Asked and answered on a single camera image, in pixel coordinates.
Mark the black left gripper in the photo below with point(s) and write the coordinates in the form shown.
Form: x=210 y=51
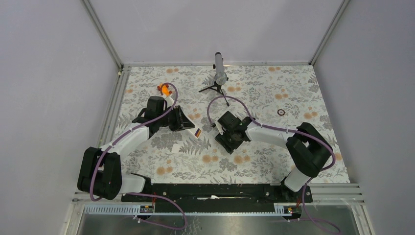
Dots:
x=181 y=122

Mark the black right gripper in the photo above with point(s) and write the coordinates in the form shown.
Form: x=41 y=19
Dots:
x=229 y=147

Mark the white air conditioner remote control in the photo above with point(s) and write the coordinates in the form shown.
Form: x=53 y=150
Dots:
x=192 y=131

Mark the orange battery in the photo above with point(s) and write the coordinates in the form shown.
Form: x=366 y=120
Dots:
x=197 y=133

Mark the white remote battery cover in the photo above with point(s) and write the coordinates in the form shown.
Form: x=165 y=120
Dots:
x=175 y=148

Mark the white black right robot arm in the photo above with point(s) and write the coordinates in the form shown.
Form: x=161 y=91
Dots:
x=307 y=148

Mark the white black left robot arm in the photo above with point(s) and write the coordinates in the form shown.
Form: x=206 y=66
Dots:
x=100 y=173

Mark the orange toy car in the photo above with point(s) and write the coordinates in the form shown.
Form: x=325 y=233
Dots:
x=164 y=89

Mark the floral patterned table mat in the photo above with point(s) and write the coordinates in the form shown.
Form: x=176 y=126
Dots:
x=285 y=96

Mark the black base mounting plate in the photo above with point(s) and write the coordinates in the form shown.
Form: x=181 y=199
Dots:
x=219 y=198

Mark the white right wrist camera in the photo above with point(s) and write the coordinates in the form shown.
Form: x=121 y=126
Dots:
x=220 y=128

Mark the aluminium frame rail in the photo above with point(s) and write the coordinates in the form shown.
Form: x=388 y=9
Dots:
x=102 y=33

